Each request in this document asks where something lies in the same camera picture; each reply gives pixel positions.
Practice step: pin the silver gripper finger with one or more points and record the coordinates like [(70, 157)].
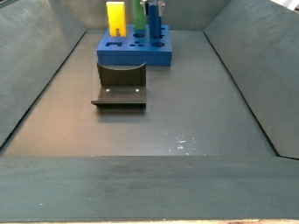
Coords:
[(144, 5), (160, 7)]

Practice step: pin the blue shape sorting board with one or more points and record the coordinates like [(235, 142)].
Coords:
[(136, 48)]

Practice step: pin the yellow arch-shaped block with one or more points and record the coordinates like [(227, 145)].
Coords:
[(116, 15)]

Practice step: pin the black curved cradle stand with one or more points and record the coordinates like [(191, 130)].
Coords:
[(122, 86)]

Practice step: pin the blue star-profile peg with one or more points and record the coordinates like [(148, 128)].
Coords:
[(154, 20)]

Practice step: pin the green cylinder peg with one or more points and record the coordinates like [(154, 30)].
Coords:
[(139, 17)]

